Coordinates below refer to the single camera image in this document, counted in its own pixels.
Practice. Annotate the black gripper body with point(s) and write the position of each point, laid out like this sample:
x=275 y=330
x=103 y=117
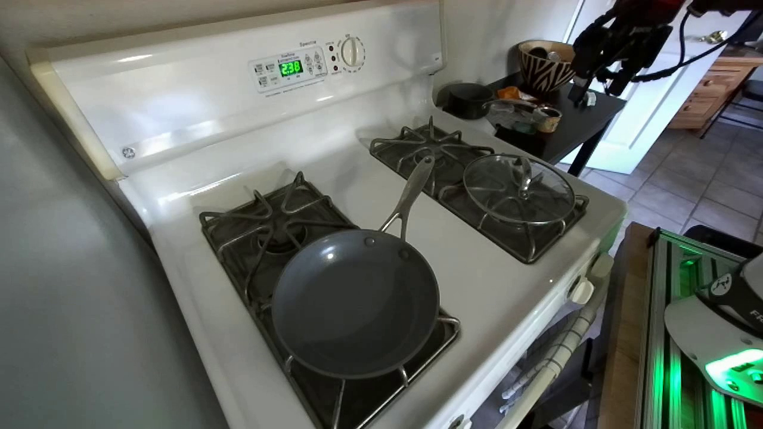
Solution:
x=622 y=44

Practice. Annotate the clear glass pan lid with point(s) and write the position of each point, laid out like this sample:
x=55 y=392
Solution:
x=509 y=194

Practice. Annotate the white and black robot base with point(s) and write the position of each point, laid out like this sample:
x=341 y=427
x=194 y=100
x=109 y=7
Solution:
x=715 y=325

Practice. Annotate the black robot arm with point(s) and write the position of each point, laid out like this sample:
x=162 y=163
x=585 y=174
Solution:
x=647 y=5

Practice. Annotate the gray frying pan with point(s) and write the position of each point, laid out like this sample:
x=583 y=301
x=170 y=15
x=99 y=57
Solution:
x=357 y=306

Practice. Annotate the small gray round object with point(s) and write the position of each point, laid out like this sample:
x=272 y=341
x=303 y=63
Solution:
x=585 y=99

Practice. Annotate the black side table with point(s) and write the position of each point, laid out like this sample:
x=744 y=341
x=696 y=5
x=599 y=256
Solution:
x=585 y=123

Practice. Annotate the zebra pattern bowl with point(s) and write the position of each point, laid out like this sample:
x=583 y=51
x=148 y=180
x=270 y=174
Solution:
x=539 y=74

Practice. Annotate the wooden cabinet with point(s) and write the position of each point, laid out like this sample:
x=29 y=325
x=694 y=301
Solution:
x=707 y=92

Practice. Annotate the small brown round cup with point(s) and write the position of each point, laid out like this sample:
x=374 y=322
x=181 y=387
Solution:
x=548 y=120

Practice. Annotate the pile of small kitchen items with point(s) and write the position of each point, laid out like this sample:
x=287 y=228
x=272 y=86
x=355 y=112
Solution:
x=512 y=107

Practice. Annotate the small black pot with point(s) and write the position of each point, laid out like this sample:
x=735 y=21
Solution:
x=466 y=99

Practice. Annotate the black cast iron burner grate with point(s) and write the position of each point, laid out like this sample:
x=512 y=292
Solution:
x=405 y=151
x=239 y=230

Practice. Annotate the white gas stove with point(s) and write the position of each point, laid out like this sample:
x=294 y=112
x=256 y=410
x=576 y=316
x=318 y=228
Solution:
x=477 y=276

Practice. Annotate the brown wooden board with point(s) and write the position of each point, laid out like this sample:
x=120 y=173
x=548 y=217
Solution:
x=622 y=334

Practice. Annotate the green lit metal frame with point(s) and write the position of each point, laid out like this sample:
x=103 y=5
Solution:
x=676 y=263

